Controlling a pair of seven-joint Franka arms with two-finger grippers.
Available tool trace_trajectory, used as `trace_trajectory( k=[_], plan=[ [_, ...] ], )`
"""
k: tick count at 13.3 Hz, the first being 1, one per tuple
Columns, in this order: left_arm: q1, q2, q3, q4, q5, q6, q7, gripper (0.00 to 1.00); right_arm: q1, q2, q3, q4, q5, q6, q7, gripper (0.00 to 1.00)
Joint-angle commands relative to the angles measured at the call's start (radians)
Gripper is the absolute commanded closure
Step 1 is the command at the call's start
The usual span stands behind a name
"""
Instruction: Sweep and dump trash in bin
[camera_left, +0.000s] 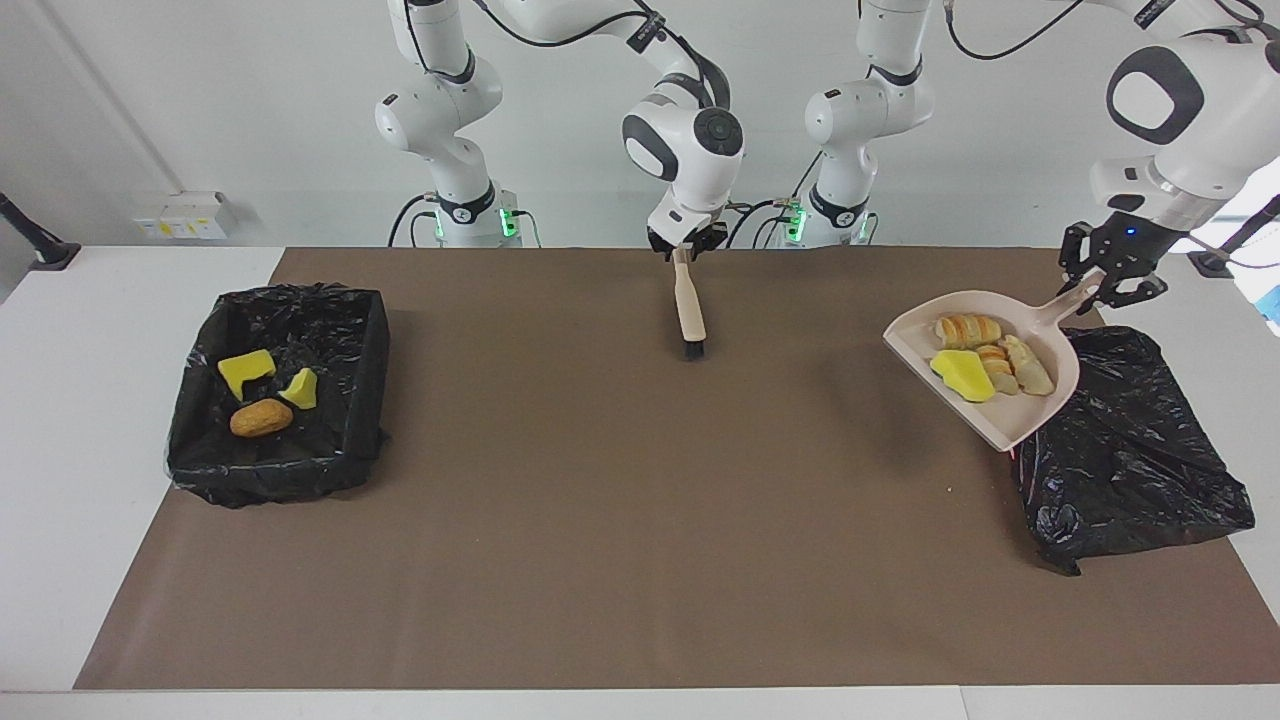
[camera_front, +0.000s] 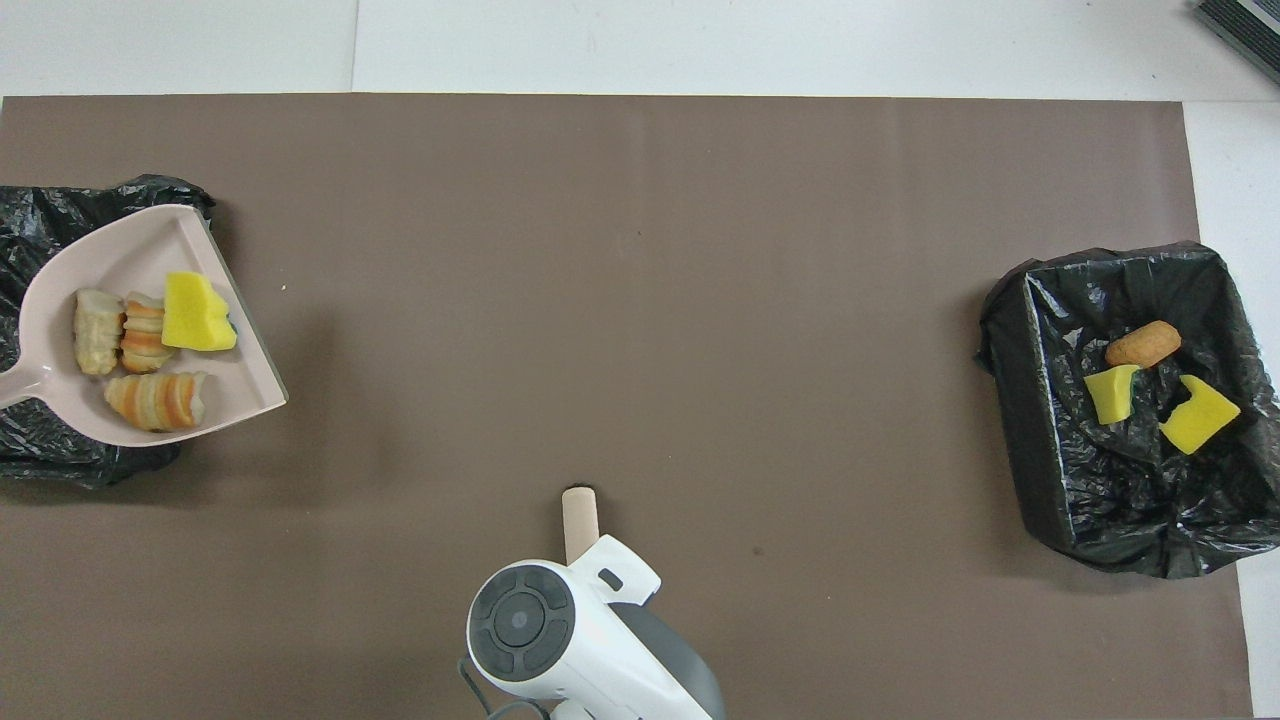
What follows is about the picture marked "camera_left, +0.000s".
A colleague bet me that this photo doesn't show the small yellow sponge wedge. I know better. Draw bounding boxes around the small yellow sponge wedge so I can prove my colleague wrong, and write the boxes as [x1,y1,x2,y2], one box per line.
[277,366,319,410]

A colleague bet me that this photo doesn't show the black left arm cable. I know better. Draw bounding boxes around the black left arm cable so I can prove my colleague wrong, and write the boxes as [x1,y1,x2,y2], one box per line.
[940,0,1280,271]

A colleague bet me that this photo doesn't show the crumpled black plastic bag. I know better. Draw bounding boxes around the crumpled black plastic bag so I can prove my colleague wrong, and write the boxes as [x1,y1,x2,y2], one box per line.
[1010,325,1256,577]

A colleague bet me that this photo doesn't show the black base cable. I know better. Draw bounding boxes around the black base cable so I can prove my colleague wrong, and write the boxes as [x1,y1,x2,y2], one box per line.
[388,195,441,248]
[727,195,806,249]

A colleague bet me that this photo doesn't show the beige plastic dustpan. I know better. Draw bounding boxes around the beige plastic dustpan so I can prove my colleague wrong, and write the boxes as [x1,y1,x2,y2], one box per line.
[882,268,1107,453]

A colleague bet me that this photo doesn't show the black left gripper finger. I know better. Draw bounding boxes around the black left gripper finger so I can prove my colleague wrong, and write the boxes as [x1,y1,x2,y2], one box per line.
[1098,270,1169,311]
[1058,222,1101,293]

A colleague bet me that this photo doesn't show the rounded yellow sponge piece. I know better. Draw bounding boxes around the rounded yellow sponge piece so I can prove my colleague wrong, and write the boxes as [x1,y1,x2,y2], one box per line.
[930,349,997,404]

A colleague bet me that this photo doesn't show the striped orange toy croissant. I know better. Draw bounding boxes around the striped orange toy croissant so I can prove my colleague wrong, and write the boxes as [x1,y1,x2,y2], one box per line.
[934,313,1003,350]
[977,345,1020,396]

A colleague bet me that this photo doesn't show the brown paper table mat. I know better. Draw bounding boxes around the brown paper table mat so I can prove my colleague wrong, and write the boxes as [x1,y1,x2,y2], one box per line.
[73,247,1280,691]

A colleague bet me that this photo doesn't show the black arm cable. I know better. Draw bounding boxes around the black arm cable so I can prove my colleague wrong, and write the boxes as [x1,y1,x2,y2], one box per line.
[940,0,1280,271]
[470,0,733,109]

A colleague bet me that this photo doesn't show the black stand foot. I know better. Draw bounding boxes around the black stand foot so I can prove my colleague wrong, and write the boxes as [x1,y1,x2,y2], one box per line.
[0,192,81,271]
[1188,195,1280,279]

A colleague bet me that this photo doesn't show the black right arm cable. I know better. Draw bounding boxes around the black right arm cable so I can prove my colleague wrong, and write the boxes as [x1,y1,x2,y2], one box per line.
[470,0,733,109]

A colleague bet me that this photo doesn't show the notched yellow sponge piece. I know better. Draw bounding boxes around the notched yellow sponge piece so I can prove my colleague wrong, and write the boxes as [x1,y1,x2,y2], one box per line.
[217,348,277,402]

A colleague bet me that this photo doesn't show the open bin black liner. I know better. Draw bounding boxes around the open bin black liner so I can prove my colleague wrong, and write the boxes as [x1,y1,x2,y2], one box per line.
[165,283,391,509]

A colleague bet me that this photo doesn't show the brown bread roll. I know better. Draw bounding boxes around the brown bread roll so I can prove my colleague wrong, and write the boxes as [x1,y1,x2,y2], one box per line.
[229,397,294,438]

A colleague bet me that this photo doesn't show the pale foam chunk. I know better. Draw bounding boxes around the pale foam chunk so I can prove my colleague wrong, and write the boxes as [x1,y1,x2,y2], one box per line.
[1003,335,1057,397]

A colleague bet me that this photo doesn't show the beige brush black bristles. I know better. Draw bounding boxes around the beige brush black bristles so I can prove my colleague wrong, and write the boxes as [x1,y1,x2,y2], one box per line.
[672,248,707,361]

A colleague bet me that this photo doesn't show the white wall outlet box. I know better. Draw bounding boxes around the white wall outlet box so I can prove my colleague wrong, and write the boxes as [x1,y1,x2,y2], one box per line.
[133,192,229,241]

